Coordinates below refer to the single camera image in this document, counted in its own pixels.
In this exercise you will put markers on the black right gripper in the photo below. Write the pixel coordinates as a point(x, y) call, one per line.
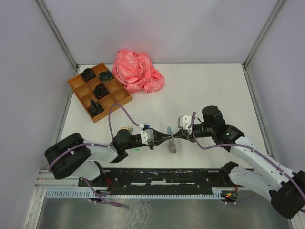
point(184, 135)

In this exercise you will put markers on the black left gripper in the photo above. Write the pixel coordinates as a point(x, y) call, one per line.
point(160, 135)

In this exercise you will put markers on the key with yellow tag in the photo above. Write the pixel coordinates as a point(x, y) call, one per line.
point(130, 129)

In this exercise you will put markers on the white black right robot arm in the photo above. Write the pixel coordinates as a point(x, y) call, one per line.
point(281, 186)

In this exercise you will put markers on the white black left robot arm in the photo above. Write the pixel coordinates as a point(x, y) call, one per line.
point(74, 156)

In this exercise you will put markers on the black rolled item lower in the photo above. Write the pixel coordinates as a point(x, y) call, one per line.
point(95, 108)

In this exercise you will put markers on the crumpled pink plastic bag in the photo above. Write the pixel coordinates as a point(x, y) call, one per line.
point(136, 72)

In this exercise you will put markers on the black rolled item centre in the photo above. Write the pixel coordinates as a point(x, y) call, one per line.
point(100, 91)

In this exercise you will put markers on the brown wooden compartment tray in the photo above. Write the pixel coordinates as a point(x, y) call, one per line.
point(84, 91)

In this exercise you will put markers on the black yellow rolled item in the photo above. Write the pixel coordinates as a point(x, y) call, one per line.
point(105, 76)

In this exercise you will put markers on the black rolled item top left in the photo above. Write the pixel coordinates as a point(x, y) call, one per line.
point(88, 74)

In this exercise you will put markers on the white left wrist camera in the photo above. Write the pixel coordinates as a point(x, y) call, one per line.
point(146, 134)

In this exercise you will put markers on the black metal base rail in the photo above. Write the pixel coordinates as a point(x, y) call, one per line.
point(122, 177)

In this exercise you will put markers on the white slotted cable duct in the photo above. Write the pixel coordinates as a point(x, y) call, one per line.
point(143, 192)

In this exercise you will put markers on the aluminium front frame rail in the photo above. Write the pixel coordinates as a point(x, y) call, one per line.
point(46, 180)

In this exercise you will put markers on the aluminium frame post right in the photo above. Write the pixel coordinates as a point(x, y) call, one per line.
point(263, 32)

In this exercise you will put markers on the aluminium frame post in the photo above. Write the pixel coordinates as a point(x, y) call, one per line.
point(263, 32)
point(52, 25)

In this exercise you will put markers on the aluminium frame post left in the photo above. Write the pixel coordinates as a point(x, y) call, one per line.
point(52, 25)

